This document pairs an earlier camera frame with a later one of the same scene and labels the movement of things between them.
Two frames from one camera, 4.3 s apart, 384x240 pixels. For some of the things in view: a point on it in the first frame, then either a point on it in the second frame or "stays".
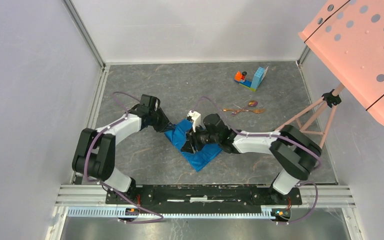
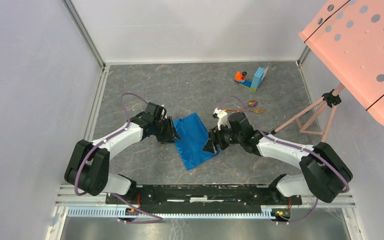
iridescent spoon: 251,103 stays
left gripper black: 165,124 -> 171,134
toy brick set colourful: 239,78 stays
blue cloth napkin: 177,135 stays
